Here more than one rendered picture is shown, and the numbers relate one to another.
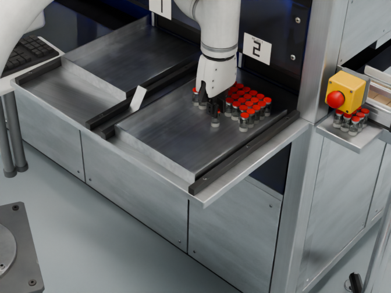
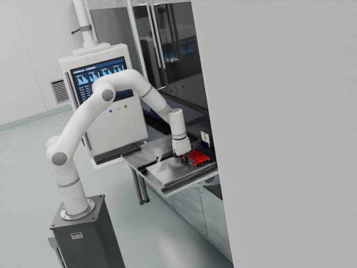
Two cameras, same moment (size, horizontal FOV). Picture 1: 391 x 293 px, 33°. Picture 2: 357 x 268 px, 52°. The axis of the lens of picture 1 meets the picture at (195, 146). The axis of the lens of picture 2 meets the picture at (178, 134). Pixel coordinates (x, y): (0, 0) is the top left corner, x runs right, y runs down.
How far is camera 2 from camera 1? 97 cm
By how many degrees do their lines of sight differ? 27
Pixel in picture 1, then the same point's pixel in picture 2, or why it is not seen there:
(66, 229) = (163, 230)
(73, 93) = (139, 158)
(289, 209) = not seen: hidden behind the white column
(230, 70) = (185, 144)
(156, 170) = (154, 184)
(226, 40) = (178, 131)
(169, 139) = (165, 174)
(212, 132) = (183, 171)
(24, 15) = (85, 120)
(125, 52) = (167, 144)
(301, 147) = not seen: hidden behind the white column
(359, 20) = not seen: hidden behind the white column
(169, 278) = (201, 253)
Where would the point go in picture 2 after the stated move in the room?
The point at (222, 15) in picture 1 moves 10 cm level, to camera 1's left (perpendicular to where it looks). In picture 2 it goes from (173, 121) to (158, 122)
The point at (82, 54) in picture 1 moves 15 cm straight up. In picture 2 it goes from (150, 145) to (146, 125)
